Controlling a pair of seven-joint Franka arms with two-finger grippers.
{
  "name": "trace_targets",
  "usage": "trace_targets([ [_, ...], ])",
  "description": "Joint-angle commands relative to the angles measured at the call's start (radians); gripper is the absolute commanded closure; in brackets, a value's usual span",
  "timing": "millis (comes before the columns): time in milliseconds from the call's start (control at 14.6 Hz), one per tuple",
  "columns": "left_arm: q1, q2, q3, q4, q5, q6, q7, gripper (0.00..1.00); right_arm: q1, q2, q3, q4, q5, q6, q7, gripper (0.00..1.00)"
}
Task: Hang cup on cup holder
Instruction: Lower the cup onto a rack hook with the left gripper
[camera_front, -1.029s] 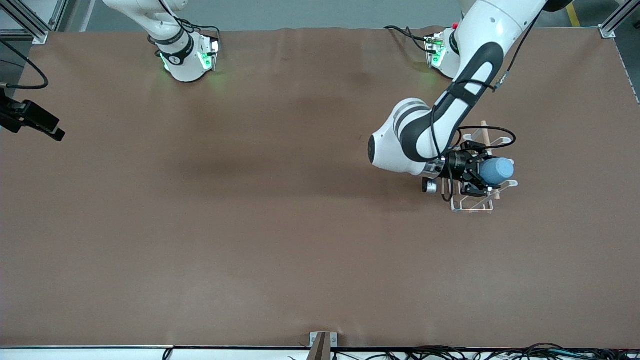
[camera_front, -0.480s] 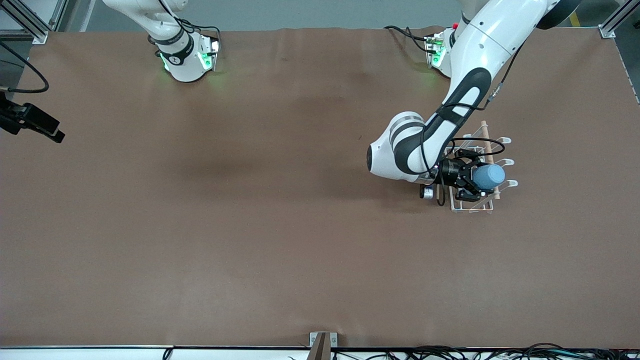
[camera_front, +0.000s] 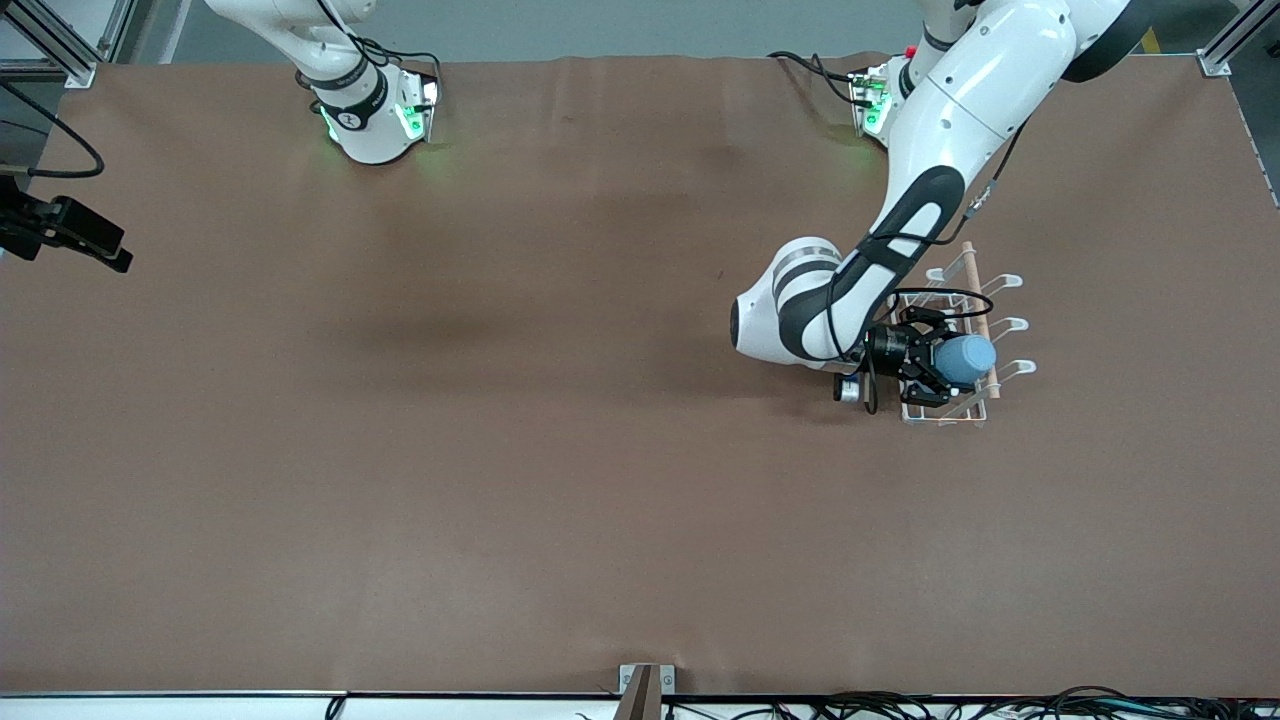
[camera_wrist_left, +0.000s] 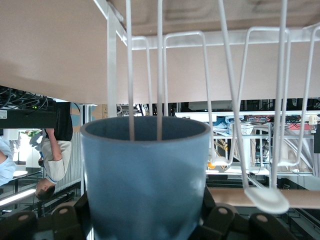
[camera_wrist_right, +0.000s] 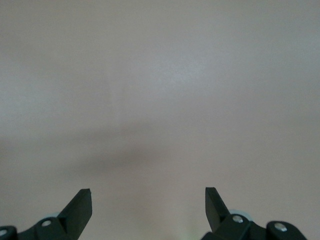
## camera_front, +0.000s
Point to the blue plastic cup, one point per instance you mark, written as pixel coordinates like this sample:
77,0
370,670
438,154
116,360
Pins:
968,360

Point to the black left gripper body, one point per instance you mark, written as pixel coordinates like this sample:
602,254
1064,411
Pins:
888,351

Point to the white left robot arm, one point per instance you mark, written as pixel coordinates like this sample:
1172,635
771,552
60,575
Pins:
960,90

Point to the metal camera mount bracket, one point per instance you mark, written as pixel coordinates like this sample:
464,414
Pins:
645,690

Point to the aluminium frame post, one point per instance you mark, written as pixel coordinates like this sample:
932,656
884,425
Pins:
60,45
1215,60

